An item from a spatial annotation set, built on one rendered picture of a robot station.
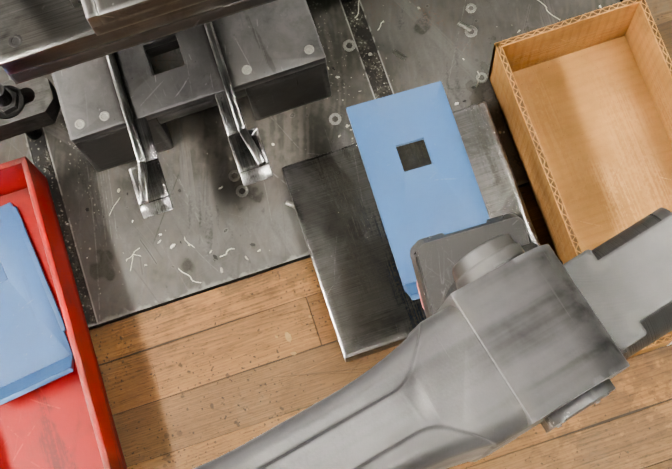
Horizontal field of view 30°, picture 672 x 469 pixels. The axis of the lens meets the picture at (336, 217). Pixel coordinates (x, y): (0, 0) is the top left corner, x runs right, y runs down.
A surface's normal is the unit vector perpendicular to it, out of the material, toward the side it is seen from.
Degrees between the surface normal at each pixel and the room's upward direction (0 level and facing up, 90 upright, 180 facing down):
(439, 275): 26
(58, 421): 0
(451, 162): 5
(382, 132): 5
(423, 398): 14
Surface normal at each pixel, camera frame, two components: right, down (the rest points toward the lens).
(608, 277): -0.12, -0.22
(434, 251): 0.11, 0.16
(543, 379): 0.15, -0.36
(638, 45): -0.95, 0.31
